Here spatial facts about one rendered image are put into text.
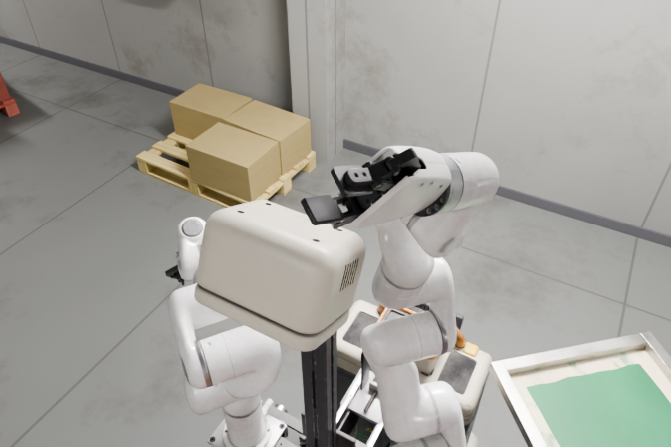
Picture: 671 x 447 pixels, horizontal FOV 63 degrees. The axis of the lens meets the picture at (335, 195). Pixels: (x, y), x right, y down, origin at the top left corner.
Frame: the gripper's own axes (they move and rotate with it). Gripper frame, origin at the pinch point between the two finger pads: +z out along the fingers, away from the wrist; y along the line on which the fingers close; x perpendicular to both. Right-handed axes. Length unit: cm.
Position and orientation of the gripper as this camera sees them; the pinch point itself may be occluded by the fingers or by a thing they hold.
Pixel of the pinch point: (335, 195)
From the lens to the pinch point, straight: 55.0
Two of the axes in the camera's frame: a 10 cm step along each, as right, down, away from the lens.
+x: 4.4, 8.3, -3.3
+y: 5.7, -5.4, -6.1
